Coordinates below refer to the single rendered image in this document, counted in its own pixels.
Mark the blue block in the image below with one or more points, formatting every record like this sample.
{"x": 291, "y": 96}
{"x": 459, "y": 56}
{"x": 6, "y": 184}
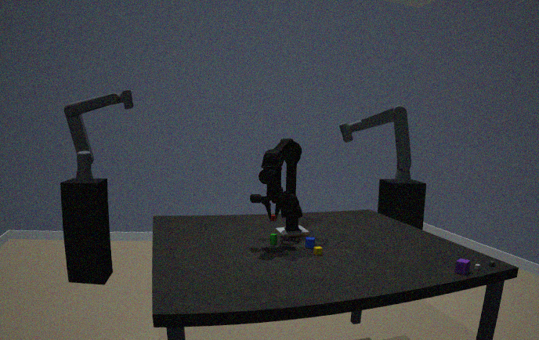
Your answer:
{"x": 310, "y": 242}

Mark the purple cube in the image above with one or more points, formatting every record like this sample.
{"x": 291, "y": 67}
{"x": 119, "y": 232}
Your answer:
{"x": 462, "y": 266}

